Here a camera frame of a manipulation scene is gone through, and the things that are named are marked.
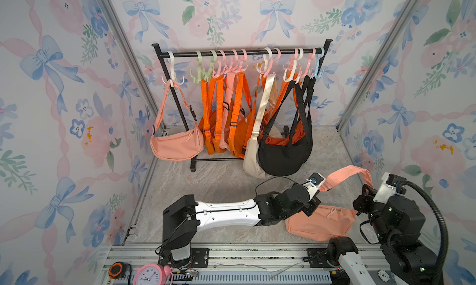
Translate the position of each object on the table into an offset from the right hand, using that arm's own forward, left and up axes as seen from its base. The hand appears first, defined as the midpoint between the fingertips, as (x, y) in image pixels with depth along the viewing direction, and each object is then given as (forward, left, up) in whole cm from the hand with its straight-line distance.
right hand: (367, 185), depth 61 cm
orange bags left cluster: (+45, +42, -9) cm, 62 cm away
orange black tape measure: (-22, +88, -25) cm, 94 cm away
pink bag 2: (-5, +7, -22) cm, 23 cm away
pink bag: (+29, +74, -15) cm, 81 cm away
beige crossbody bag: (+21, +38, -16) cm, 46 cm away
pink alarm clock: (-23, +75, -26) cm, 83 cm away
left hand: (0, +13, -5) cm, 14 cm away
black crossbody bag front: (+26, +23, -22) cm, 41 cm away
